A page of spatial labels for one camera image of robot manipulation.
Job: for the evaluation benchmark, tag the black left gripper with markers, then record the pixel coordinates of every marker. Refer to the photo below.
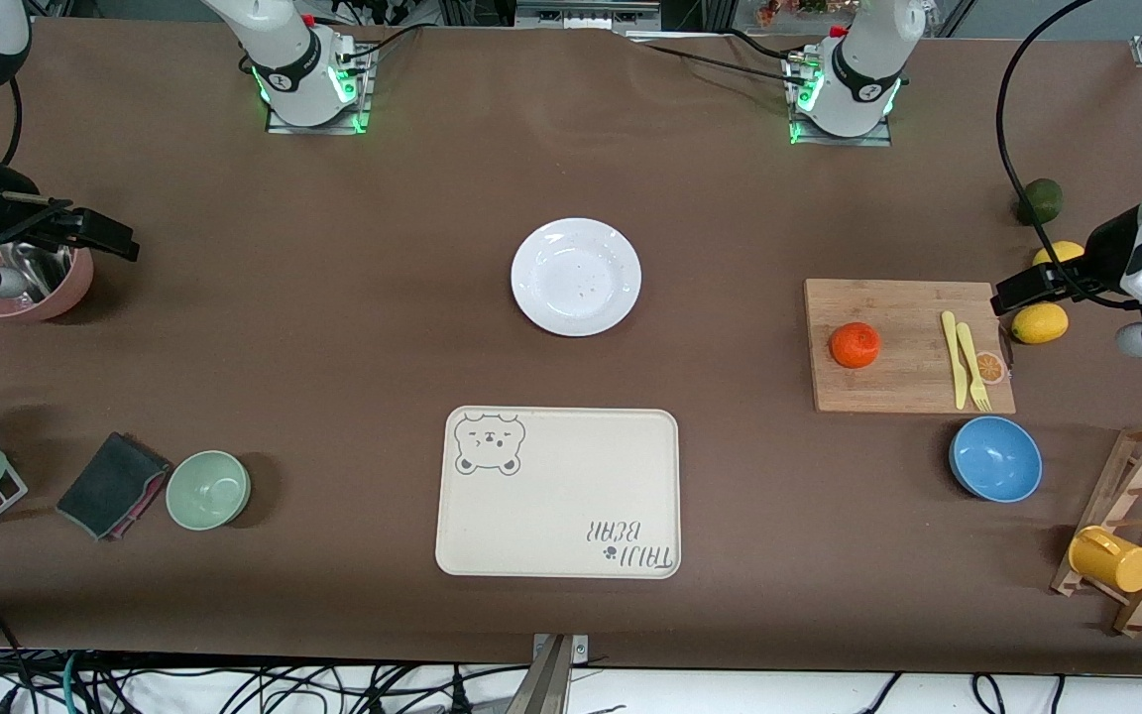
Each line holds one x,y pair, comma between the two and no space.
1103,248

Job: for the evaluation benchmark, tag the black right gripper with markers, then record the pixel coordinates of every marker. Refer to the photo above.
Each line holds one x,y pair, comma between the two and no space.
8,195

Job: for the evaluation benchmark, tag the orange fruit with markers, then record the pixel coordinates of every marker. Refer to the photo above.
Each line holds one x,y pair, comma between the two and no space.
855,345

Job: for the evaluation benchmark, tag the white round plate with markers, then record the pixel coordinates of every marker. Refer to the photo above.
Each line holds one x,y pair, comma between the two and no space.
576,278

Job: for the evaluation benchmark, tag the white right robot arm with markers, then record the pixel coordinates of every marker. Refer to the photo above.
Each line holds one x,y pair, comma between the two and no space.
284,50

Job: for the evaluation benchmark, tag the yellow lemon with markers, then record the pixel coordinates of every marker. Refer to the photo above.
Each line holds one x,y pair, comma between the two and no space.
1040,323
1057,253

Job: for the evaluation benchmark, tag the pink bowl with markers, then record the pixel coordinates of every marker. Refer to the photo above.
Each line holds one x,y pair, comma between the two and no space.
70,288

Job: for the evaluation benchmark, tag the metal scoop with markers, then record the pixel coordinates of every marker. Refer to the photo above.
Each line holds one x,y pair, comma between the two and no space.
36,270

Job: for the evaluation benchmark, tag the green avocado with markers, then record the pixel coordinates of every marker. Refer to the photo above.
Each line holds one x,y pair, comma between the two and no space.
1040,201

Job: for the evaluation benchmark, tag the round orange slice tag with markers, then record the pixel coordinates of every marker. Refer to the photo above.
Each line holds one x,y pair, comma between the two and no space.
991,368

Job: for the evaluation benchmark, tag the yellow plastic fork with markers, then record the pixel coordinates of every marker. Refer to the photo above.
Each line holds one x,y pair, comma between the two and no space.
972,367

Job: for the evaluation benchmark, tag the yellow plastic knife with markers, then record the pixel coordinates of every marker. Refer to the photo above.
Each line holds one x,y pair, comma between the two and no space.
953,357

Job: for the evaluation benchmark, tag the blue bowl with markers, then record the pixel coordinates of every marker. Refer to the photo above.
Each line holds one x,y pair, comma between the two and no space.
995,459

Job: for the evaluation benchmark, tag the wooden cutting board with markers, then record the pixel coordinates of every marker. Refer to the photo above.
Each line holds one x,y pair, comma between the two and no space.
888,387

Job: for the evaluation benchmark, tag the wooden mug rack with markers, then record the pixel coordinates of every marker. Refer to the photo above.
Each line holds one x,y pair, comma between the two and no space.
1141,466

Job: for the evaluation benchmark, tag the dark grey folded cloth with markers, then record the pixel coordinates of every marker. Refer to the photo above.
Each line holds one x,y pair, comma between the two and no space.
110,486

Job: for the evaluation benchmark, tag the pale green bowl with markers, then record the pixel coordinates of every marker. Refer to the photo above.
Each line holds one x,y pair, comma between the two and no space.
207,491

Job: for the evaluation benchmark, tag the yellow mug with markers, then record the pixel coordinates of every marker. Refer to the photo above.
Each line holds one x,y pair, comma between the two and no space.
1111,560

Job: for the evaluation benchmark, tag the beige bear print tray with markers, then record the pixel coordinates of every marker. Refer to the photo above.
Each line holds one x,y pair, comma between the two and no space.
556,496

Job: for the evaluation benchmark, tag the grey metal box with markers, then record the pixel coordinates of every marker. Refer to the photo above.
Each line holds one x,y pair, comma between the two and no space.
581,12

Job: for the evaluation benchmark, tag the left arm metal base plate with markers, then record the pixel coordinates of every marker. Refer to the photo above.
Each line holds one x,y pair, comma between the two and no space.
878,141

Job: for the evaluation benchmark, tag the metal table edge bracket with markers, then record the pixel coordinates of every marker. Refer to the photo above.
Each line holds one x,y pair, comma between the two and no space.
556,684

